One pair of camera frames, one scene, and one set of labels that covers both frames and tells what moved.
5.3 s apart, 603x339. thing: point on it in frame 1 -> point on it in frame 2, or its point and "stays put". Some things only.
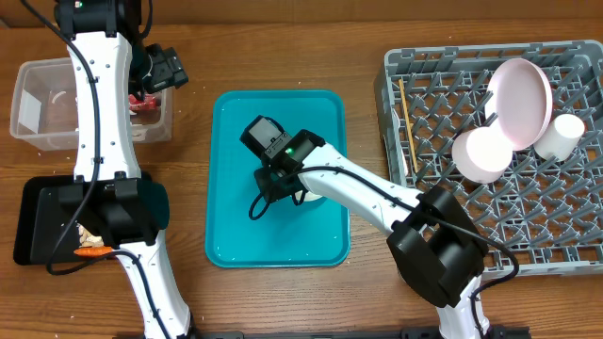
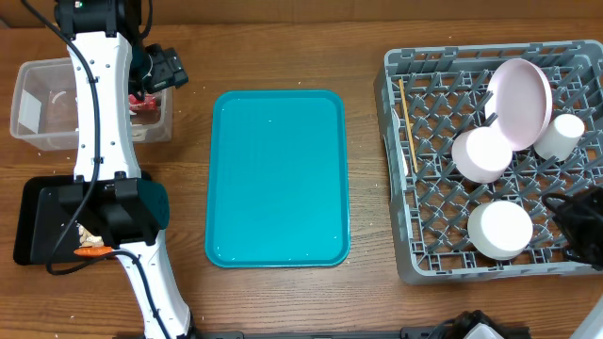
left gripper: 170,69 stays put
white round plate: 518,100 stays put
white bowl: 309,196 -> 500,230
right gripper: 269,192 -> 569,216
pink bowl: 481,154 stays put
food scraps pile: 87,239 stays put
